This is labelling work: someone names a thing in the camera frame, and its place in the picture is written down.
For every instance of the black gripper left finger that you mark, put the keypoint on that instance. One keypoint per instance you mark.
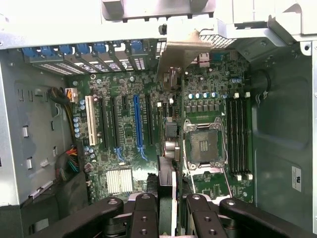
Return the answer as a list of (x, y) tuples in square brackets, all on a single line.
[(143, 218)]

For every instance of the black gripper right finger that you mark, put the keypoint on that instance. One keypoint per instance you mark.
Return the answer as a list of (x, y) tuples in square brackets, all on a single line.
[(205, 220)]

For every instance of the metal socket cover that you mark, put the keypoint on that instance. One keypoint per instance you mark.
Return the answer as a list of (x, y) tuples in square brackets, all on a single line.
[(227, 183)]

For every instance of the silver chipset heatsink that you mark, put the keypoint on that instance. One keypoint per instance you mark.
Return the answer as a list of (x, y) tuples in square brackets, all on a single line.
[(119, 181)]

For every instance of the CPU socket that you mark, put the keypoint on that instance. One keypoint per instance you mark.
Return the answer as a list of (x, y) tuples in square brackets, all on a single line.
[(204, 146)]

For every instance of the black plastic shroud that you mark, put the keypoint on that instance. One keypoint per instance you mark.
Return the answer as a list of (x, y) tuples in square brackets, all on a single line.
[(69, 193)]

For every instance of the green motherboard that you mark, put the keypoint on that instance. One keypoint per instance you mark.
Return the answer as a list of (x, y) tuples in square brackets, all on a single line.
[(128, 138)]

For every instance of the black RAM slot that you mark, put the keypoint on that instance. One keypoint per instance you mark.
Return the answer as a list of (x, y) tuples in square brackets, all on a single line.
[(242, 136), (248, 136), (230, 136), (236, 136)]

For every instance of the blue expansion slot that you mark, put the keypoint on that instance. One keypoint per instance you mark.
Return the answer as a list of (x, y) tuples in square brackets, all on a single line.
[(138, 121)]

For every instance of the long black expansion slot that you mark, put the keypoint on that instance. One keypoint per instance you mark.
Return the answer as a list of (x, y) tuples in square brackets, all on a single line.
[(103, 124), (114, 121), (149, 121)]

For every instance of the white expansion slot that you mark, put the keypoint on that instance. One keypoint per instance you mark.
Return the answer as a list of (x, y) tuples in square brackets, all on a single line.
[(90, 119)]

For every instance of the dark grey PC case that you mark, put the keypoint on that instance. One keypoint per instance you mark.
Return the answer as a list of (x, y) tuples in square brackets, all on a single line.
[(280, 136)]

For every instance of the short black expansion slot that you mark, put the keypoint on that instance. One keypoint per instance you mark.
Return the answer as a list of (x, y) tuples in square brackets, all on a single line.
[(124, 102)]

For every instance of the small finned heatsink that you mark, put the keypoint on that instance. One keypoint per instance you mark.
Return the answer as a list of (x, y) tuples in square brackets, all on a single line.
[(204, 59)]

